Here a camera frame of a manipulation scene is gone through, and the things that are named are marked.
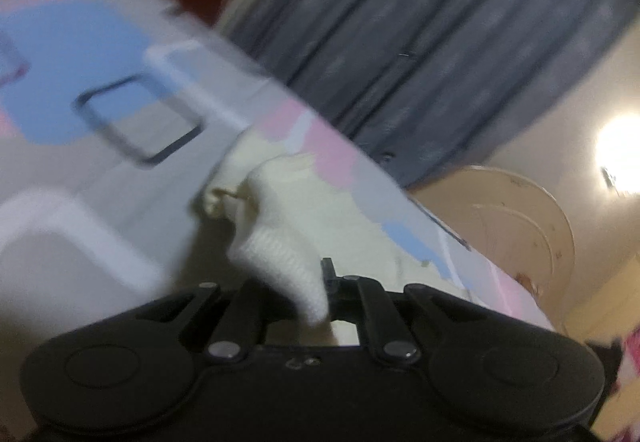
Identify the magenta wall poster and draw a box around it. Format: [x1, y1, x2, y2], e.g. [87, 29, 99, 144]
[604, 327, 639, 441]

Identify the cream knit sweater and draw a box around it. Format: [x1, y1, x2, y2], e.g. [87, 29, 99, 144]
[203, 130, 476, 346]

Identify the wall lamp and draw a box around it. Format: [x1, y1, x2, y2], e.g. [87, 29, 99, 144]
[600, 167, 624, 195]

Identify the blue grey curtain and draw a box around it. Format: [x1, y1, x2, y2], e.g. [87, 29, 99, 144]
[230, 0, 639, 186]

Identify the patterned grey pink bedsheet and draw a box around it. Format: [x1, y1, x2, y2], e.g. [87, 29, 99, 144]
[0, 0, 557, 438]

